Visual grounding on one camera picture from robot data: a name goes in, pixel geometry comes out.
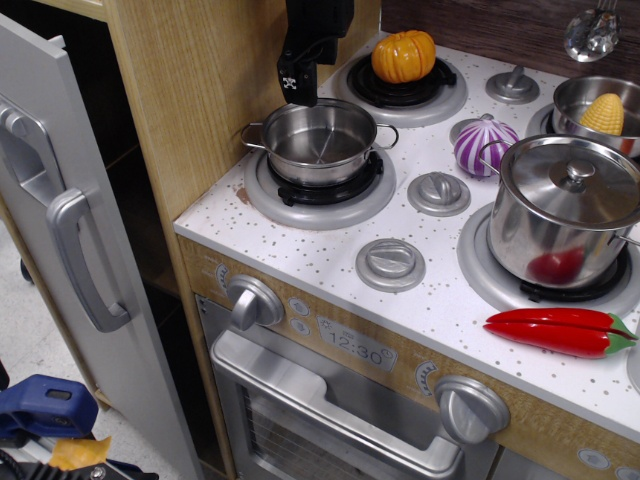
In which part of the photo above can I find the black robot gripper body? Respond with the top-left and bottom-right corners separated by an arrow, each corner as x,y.
277,0 -> 355,77

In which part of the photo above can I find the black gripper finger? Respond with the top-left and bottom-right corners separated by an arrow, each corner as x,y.
277,58 -> 318,107

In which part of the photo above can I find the small steel two-handled pan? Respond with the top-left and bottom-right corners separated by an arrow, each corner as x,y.
240,98 -> 399,187

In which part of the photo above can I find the front left stove burner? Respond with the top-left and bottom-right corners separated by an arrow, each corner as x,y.
244,151 -> 396,230

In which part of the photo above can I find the stove burner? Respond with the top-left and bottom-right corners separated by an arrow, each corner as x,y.
244,151 -> 396,230
334,55 -> 467,128
456,203 -> 639,317

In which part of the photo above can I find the back left stove burner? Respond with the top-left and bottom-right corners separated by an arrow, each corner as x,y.
334,55 -> 467,128

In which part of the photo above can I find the front right stove burner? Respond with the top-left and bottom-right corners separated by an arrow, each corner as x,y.
456,203 -> 639,317

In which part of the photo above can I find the orange toy pumpkin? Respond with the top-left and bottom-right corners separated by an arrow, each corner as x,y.
371,30 -> 437,84

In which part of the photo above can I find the grey stovetop knob middle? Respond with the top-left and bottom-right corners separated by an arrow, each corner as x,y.
407,171 -> 471,217

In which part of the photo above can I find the grey stovetop knob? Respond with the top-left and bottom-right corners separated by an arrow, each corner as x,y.
407,171 -> 471,217
355,238 -> 426,293
485,66 -> 540,105

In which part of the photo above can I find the purple striped toy onion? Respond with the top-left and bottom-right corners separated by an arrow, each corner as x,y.
454,115 -> 519,177

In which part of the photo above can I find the grey stovetop knob front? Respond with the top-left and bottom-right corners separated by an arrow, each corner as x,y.
355,238 -> 426,293

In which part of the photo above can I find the grey stovetop knob back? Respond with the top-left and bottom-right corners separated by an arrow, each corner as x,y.
485,66 -> 540,105

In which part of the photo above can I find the left oven dial knob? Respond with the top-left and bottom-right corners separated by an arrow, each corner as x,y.
227,274 -> 285,331

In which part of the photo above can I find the oven dial knob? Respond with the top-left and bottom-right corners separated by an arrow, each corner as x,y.
435,375 -> 511,445
227,274 -> 285,331

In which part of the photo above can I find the oven clock display panel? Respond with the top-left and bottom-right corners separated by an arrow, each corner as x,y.
316,316 -> 398,372

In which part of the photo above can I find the grey fridge door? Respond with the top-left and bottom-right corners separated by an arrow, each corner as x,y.
1,18 -> 203,479

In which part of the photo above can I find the steel bowl back right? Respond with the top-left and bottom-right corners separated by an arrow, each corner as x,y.
552,76 -> 639,160

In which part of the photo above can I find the hanging metal ladle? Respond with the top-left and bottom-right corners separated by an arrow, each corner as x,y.
563,1 -> 621,63

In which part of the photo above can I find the large steel pot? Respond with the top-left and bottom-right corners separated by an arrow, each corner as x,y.
477,134 -> 640,292

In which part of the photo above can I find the steel pot lid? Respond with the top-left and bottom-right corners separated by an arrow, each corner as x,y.
500,135 -> 639,230

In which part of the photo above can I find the yellow toy corn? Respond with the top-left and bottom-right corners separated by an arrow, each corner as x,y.
579,93 -> 624,136

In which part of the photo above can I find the silver oven door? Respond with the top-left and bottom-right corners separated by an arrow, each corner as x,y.
196,297 -> 498,479

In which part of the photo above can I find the right oven dial knob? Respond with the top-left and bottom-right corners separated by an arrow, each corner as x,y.
435,375 -> 511,445

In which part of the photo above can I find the red toy chili pepper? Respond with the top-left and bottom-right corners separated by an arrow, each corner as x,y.
484,307 -> 639,359

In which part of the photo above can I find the blue clamp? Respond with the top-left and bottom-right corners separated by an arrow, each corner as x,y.
1,374 -> 99,439

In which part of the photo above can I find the yellow tape piece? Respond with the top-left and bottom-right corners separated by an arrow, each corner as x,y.
48,436 -> 112,471

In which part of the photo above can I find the grey fridge door handle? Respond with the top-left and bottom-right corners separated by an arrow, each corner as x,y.
46,188 -> 131,333

